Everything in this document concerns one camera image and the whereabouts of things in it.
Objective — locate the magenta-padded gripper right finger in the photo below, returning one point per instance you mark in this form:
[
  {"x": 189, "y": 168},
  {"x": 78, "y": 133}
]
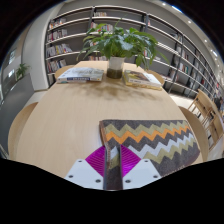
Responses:
[{"x": 141, "y": 173}]

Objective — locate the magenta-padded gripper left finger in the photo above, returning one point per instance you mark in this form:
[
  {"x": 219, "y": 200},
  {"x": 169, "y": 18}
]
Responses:
[{"x": 83, "y": 173}]

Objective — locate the zigzag striped grey towel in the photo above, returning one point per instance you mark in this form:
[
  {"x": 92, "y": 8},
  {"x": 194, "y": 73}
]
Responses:
[{"x": 156, "y": 140}]

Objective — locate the slatted wooden chair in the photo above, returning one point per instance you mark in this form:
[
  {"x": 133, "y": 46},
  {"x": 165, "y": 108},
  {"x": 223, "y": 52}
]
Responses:
[{"x": 205, "y": 106}]

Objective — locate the yellow-edged book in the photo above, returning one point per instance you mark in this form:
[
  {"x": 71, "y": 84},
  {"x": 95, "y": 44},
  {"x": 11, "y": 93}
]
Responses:
[{"x": 140, "y": 78}]

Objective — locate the white book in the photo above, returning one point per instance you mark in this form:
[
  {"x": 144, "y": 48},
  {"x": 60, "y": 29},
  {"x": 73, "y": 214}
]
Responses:
[{"x": 81, "y": 74}]

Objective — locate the small green plant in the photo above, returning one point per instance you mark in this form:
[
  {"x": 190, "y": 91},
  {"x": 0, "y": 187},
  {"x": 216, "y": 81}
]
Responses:
[{"x": 22, "y": 70}]

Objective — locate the green potted plant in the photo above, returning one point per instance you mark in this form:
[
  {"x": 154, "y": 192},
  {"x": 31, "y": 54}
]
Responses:
[{"x": 116, "y": 43}]

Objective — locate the round ceiling lights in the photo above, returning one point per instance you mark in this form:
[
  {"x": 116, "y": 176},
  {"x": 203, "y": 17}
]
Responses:
[{"x": 214, "y": 53}]

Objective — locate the grey shelf unit with books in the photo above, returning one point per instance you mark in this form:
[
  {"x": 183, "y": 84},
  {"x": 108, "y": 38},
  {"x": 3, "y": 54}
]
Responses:
[{"x": 66, "y": 33}]

